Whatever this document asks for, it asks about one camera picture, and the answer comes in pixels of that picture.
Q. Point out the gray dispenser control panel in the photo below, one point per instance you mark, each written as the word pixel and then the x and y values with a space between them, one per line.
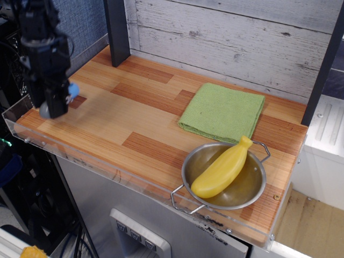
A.
pixel 135 239

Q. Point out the gray ball blue handle scoop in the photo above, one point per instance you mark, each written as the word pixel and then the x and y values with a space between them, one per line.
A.
pixel 73 93

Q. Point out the black left vertical post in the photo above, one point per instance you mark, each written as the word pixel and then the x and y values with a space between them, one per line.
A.
pixel 116 22

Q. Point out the white ridged block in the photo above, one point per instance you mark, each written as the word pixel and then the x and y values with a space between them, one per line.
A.
pixel 325 133

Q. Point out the clear acrylic table guard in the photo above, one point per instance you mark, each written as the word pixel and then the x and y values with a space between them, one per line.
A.
pixel 120 149

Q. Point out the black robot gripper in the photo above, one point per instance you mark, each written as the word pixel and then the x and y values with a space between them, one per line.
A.
pixel 45 65

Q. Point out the yellow toy banana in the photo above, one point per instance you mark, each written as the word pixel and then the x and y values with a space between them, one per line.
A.
pixel 223 171

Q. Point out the silver metal pot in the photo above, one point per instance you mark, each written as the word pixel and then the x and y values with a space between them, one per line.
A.
pixel 243 191

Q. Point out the black vertical post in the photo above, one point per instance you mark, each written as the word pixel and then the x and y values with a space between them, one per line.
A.
pixel 324 71
pixel 116 22

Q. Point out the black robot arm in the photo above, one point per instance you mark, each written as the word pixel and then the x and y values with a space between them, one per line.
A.
pixel 37 20

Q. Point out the yellow black object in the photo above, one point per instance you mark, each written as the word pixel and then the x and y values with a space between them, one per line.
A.
pixel 33 252

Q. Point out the green folded cloth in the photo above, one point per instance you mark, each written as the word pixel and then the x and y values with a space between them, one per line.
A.
pixel 222 114

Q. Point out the black right vertical post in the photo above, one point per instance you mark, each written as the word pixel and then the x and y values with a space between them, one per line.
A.
pixel 324 71

